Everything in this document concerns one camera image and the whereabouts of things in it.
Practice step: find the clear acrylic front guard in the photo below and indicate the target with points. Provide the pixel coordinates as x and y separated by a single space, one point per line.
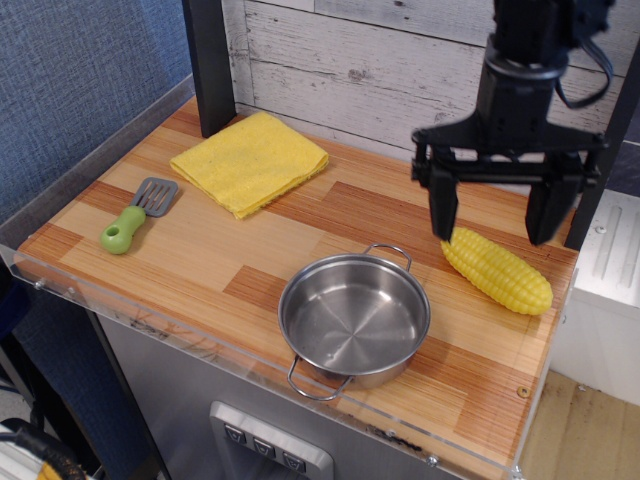
379 433

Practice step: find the white side cabinet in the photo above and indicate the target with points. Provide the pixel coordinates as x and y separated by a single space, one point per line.
597 343

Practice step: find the stainless steel pot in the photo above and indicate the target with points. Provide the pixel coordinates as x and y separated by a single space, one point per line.
355 319

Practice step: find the yellow plastic corn cob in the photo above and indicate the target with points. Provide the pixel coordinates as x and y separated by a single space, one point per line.
498 273

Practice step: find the black right frame post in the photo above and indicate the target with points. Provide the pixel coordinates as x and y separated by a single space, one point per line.
619 164

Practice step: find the silver button control panel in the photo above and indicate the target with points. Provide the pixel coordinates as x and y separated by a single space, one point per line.
249 445

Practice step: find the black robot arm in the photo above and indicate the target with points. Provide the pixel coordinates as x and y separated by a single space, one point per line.
531 32

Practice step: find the black frame post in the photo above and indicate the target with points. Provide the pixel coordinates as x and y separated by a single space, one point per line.
210 62
619 164

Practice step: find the yellow black object bottom left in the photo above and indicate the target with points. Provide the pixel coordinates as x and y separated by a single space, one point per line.
31 456

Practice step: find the green handled grey spatula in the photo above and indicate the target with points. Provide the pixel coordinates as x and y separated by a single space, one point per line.
152 199

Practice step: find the black left frame post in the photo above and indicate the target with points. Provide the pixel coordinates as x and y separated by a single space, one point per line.
210 62

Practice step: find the yellow folded cloth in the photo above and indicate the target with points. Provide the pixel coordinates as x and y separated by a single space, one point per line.
247 165

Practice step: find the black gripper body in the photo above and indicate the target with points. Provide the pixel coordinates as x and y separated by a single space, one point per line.
508 139

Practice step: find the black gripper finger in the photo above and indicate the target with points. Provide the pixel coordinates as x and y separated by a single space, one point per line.
548 205
443 202

